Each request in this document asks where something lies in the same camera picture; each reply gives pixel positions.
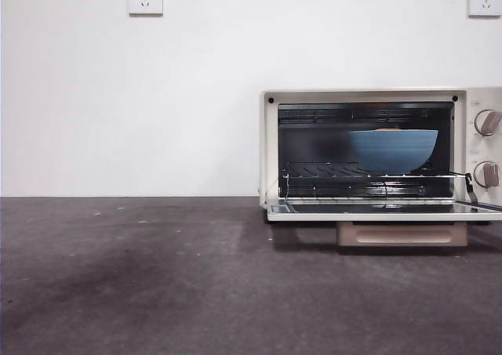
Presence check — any blue ribbed bowl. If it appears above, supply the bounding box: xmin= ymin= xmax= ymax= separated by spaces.
xmin=347 ymin=129 xmax=439 ymax=175

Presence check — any glass-windowed cream oven door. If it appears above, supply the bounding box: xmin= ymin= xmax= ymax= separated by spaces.
xmin=266 ymin=197 xmax=502 ymax=248

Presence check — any beige oven knob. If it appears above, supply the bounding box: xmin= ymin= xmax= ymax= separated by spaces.
xmin=473 ymin=161 xmax=502 ymax=188
xmin=473 ymin=110 xmax=502 ymax=137

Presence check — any cream Toshiba toaster oven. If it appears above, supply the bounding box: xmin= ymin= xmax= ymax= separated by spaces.
xmin=260 ymin=87 xmax=502 ymax=226

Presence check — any metal wire oven rack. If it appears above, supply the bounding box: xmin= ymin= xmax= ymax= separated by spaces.
xmin=278 ymin=161 xmax=474 ymax=180

